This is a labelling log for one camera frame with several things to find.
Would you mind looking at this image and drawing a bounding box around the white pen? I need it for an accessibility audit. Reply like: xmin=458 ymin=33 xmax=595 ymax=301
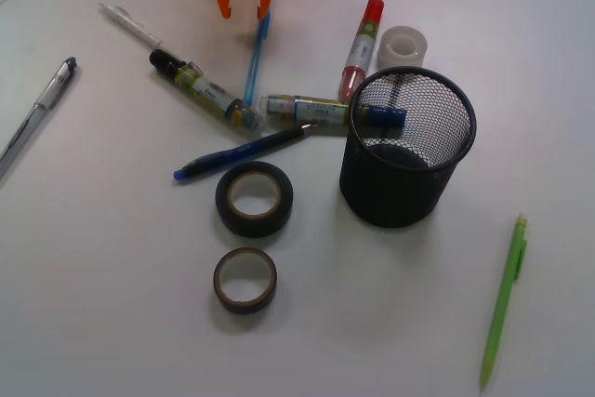
xmin=99 ymin=3 xmax=162 ymax=49

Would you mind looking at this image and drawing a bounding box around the green mechanical pencil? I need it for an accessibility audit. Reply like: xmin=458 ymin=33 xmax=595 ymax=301
xmin=479 ymin=214 xmax=527 ymax=392

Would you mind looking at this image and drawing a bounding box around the small black tape roll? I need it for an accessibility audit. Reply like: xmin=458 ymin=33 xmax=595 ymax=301
xmin=213 ymin=247 xmax=278 ymax=314

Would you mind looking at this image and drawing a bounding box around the large black tape roll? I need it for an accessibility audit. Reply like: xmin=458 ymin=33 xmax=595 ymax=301
xmin=215 ymin=161 xmax=294 ymax=238

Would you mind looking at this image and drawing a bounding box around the blue whiteboard marker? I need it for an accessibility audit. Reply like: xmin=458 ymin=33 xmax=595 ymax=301
xmin=258 ymin=95 xmax=407 ymax=129

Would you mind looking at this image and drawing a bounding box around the silver black-capped pen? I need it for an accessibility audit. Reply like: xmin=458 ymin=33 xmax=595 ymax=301
xmin=1 ymin=57 xmax=77 ymax=176

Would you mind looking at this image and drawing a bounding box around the clear tape roll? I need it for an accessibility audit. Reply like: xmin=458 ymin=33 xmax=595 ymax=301
xmin=377 ymin=26 xmax=428 ymax=70

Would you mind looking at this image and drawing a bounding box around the red whiteboard marker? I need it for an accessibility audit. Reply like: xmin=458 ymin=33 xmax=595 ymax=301
xmin=338 ymin=0 xmax=384 ymax=104

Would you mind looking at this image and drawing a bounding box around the dark blue retractable pen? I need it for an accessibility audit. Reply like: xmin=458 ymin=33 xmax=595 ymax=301
xmin=173 ymin=124 xmax=319 ymax=182

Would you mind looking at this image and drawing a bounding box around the black mesh pen holder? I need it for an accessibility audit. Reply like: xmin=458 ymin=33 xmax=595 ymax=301
xmin=339 ymin=66 xmax=477 ymax=229

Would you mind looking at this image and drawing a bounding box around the black whiteboard marker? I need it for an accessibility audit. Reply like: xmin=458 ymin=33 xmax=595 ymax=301
xmin=150 ymin=49 xmax=262 ymax=132

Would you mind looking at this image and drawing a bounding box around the light blue pen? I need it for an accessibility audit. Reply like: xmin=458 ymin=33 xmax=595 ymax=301
xmin=244 ymin=12 xmax=271 ymax=105

